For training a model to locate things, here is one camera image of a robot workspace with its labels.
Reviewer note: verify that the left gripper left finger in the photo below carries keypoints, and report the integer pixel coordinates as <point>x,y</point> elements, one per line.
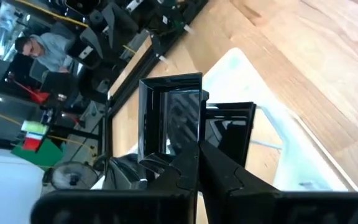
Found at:
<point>182,183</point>

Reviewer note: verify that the round grey fan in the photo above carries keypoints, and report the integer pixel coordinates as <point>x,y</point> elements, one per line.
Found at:
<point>73,177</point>

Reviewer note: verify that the person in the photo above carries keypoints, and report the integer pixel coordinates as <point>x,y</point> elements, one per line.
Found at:
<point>51,49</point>

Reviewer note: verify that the black wavy square plate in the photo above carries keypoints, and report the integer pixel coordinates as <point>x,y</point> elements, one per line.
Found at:
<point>126,174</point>

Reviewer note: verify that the white lattice rack shelf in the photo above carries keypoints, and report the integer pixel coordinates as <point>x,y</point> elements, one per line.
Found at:
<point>238,71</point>

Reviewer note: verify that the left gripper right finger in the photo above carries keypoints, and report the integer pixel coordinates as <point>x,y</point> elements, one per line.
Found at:
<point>225,193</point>

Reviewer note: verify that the small black square plate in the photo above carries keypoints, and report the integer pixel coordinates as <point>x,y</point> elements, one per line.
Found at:
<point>228,130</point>
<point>149,124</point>

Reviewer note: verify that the red box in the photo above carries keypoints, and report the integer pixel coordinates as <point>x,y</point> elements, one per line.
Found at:
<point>31,144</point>

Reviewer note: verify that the green panel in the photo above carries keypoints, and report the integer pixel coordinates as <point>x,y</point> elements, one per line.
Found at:
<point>51,155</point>

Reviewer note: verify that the red tool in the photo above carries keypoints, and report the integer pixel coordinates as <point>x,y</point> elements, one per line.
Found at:
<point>39,96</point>

